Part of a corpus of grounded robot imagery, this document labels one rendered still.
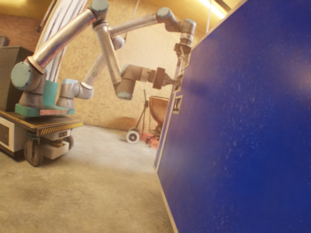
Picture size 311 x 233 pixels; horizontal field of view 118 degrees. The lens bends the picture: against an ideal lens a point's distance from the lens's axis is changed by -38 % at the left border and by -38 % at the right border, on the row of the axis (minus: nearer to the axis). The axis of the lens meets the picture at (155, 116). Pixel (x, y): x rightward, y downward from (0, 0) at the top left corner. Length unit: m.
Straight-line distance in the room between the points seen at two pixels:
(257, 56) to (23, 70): 0.97
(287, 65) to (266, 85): 0.06
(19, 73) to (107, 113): 2.48
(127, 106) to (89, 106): 0.82
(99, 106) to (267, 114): 3.01
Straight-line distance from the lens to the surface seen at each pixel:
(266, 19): 0.39
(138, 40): 3.55
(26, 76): 0.91
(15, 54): 1.40
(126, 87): 0.88
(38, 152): 1.14
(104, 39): 1.07
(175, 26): 1.14
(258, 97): 0.31
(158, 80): 0.92
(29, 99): 1.09
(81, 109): 3.10
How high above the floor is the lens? 0.57
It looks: 2 degrees down
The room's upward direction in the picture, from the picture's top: 13 degrees clockwise
